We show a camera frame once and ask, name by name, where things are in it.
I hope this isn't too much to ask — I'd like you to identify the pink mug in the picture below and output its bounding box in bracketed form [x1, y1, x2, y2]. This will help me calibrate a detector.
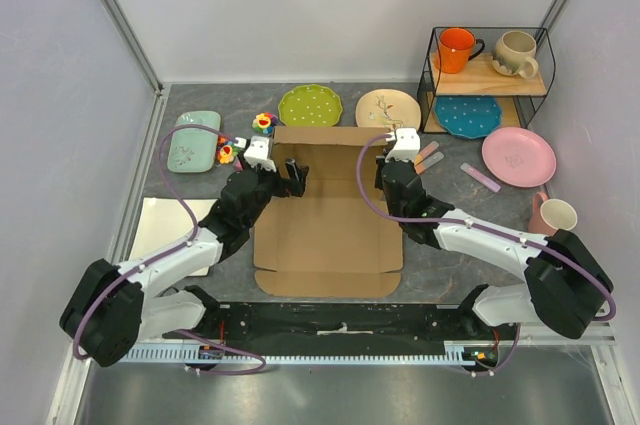
[528, 192, 578, 236]

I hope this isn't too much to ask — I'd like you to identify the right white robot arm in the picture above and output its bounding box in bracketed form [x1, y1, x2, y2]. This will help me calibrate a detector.
[375, 157, 613, 339]

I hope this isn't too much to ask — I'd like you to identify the purple cable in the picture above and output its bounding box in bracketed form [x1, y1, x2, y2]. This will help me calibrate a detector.
[72, 124, 266, 376]
[355, 132, 617, 379]

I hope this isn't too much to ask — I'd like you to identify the rainbow smiling flower toy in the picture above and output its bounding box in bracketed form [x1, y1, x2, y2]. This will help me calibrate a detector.
[252, 112, 279, 136]

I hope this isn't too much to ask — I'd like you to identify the cream bird pattern plate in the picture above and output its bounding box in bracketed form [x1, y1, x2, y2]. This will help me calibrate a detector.
[355, 89, 421, 130]

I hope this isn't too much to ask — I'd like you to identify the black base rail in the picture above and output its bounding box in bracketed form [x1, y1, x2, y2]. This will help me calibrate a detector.
[185, 285, 520, 372]

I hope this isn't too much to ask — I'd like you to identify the purple highlighter pen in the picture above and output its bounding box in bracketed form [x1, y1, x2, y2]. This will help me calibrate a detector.
[460, 163, 501, 193]

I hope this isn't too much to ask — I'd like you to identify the black wire wooden shelf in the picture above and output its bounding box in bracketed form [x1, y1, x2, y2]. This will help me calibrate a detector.
[416, 26, 556, 133]

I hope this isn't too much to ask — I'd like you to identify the beige ceramic mug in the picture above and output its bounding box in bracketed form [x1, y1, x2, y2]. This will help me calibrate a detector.
[491, 30, 539, 80]

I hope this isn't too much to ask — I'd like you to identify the small flower keychain toy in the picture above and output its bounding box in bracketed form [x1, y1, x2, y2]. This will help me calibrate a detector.
[216, 135, 240, 164]

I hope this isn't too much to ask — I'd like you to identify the brown cardboard box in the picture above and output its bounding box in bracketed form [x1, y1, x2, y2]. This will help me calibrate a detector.
[253, 127, 403, 298]

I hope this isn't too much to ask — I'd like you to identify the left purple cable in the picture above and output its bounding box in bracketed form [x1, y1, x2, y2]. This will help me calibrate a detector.
[72, 124, 266, 376]

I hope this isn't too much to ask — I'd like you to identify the pink round plate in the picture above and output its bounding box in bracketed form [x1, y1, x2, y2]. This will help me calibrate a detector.
[481, 127, 557, 188]

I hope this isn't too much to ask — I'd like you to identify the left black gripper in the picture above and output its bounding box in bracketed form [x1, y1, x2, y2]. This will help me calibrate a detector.
[238, 151, 308, 228]

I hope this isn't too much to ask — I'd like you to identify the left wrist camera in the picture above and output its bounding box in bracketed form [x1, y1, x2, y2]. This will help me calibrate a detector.
[234, 136, 276, 172]

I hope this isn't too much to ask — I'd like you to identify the green polka dot plate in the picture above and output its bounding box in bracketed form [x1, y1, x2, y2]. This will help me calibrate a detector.
[278, 84, 343, 127]

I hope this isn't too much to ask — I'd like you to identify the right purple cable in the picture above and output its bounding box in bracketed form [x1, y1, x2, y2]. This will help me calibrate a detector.
[355, 132, 617, 379]

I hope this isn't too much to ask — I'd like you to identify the blue polka dot plate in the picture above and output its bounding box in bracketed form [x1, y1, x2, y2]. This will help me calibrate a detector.
[434, 96, 502, 140]

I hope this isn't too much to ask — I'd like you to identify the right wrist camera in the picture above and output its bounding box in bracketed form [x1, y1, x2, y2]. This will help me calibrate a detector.
[385, 127, 420, 163]

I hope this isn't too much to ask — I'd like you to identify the white square plate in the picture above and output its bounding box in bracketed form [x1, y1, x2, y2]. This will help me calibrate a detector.
[129, 198, 222, 285]

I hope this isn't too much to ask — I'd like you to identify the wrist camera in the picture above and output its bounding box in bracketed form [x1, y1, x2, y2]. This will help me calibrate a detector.
[385, 127, 420, 163]
[234, 136, 276, 172]

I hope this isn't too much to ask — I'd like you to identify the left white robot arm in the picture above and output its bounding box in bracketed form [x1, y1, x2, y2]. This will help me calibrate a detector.
[59, 159, 309, 367]

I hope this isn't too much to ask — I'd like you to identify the light teal rectangular tray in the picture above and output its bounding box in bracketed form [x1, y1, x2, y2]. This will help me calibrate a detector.
[167, 111, 221, 173]

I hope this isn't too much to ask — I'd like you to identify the orange mug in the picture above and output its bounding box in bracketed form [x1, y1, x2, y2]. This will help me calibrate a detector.
[434, 27, 485, 74]

